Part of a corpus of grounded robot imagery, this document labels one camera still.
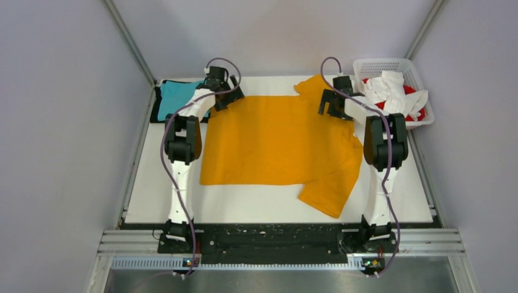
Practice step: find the red t shirt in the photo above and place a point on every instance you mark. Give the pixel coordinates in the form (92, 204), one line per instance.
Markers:
(410, 89)

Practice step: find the white plastic basket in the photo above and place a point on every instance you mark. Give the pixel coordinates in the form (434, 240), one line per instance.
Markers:
(373, 67)

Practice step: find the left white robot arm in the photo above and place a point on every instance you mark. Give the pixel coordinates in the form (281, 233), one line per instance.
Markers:
(181, 147)

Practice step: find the folded black t shirt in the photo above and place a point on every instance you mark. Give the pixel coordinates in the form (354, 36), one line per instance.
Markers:
(156, 111)

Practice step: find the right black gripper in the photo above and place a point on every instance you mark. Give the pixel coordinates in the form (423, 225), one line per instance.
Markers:
(329, 96)

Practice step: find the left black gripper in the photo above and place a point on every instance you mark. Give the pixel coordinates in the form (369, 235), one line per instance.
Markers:
(233, 96)

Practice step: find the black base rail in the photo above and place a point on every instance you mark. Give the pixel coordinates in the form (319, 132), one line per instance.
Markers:
(277, 244)

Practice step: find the folded teal t shirt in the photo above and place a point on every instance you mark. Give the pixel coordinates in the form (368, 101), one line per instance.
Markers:
(174, 97)

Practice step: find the orange t shirt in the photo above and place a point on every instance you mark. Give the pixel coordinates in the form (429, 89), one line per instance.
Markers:
(283, 140)

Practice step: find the white t shirt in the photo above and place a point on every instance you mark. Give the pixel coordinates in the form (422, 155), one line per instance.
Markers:
(390, 93)

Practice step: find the grey cable duct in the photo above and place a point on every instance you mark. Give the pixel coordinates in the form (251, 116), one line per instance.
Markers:
(184, 263)

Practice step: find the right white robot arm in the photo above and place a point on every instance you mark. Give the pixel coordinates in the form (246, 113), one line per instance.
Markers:
(385, 148)

